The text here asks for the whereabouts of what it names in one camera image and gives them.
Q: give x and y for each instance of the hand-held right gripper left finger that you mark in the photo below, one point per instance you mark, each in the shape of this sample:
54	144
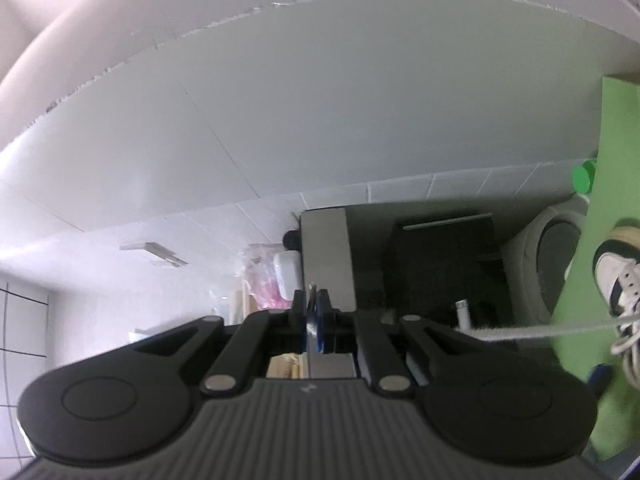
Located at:
304	332

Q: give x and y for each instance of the black cabinet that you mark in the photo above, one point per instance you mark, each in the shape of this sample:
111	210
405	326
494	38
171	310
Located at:
425	260

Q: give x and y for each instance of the green round cap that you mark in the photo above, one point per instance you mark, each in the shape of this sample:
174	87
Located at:
582	177

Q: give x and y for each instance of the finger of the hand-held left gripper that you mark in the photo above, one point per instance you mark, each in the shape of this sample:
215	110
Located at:
600	367

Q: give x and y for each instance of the white and black sneaker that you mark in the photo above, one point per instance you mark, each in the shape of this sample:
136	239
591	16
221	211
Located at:
617	270

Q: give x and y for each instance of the white plastic container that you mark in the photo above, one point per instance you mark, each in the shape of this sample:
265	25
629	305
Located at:
287	275

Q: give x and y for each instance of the pink plastic bag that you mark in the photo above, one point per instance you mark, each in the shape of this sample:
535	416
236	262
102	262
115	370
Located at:
260	280

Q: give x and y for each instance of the white board panel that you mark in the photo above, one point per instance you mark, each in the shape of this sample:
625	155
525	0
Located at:
300	110

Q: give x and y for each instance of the white round fan housing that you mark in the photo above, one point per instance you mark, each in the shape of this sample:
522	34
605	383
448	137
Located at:
525	260

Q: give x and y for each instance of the green foam board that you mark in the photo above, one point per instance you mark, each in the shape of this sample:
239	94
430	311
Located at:
610	160

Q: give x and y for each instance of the white shoelace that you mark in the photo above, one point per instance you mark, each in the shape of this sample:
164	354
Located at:
540	331

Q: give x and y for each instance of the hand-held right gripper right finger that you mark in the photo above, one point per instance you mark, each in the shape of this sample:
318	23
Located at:
324	332

